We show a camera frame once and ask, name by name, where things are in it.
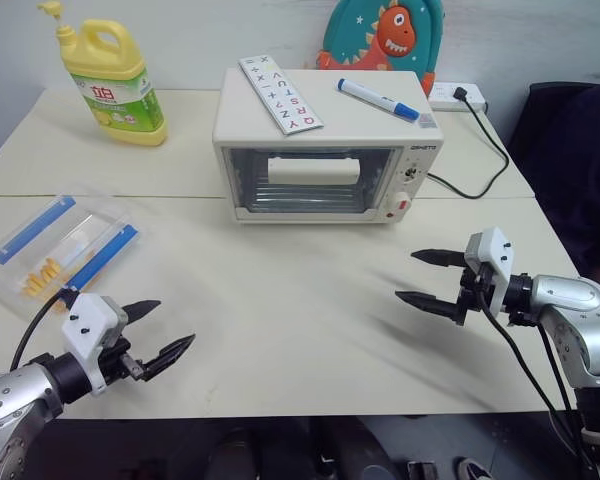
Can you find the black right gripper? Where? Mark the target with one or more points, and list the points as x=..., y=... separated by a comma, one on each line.
x=475, y=295

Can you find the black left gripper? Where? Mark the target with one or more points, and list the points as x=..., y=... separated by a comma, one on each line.
x=122, y=362

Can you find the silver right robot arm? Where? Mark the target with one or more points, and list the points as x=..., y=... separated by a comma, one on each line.
x=570, y=295

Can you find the yellow corn cob piece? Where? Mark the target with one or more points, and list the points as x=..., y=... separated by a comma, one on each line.
x=45, y=277

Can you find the glass oven door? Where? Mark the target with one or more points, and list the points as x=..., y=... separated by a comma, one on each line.
x=310, y=197

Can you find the cream toaster oven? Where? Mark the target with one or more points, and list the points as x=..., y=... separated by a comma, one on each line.
x=330, y=127

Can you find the clear box with blue clips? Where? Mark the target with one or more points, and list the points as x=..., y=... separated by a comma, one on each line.
x=60, y=240

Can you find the small grey sticker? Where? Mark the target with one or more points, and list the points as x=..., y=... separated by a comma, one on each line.
x=426, y=119

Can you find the dark chair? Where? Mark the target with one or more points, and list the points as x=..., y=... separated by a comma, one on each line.
x=565, y=165

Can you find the white power strip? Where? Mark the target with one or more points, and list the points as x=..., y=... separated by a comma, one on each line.
x=447, y=96

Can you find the blue and white marker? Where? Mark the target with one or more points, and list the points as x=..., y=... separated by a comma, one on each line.
x=375, y=98

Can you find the dark shoe with white rim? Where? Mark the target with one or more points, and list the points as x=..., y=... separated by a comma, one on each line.
x=472, y=469

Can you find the yellow detergent bottle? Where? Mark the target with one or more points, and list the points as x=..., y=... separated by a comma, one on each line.
x=122, y=95

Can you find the white letter board strip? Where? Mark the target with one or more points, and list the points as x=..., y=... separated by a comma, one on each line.
x=280, y=95

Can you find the teal dinosaur backpack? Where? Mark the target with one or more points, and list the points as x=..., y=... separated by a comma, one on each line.
x=380, y=30

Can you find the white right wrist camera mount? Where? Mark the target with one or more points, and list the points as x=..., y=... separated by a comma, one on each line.
x=495, y=245

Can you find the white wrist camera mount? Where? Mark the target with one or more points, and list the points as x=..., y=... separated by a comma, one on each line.
x=87, y=320
x=495, y=245

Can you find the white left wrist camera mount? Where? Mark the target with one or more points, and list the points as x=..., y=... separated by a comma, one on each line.
x=87, y=320

